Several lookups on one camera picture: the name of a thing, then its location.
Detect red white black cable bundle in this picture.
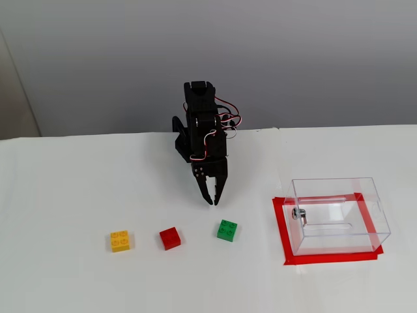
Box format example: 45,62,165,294
214,97,244,140

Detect green lego brick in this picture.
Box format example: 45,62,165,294
216,218,238,243

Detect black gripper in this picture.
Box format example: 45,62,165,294
191,156,229,206

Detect transparent plastic box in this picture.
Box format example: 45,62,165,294
283,177,392,257

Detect white red wrist servo cable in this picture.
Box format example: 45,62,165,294
190,129,218,163

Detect silver cam lock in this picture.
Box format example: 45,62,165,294
291,207,309,229

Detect red tape square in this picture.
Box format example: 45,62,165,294
272,192,384,267

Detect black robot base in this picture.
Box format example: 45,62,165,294
171,115,196,163

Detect red lego brick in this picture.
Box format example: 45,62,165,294
158,226,182,251

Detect yellow lego brick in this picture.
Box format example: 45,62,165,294
109,230,135,254

